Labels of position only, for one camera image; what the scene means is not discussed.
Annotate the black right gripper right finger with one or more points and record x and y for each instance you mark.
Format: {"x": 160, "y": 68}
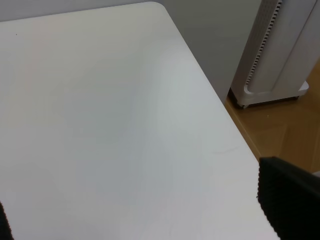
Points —
{"x": 290, "y": 199}

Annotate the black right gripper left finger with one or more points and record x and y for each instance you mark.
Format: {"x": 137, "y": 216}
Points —
{"x": 5, "y": 230}

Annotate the white tower appliance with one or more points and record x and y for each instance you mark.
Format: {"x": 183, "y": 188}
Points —
{"x": 282, "y": 48}

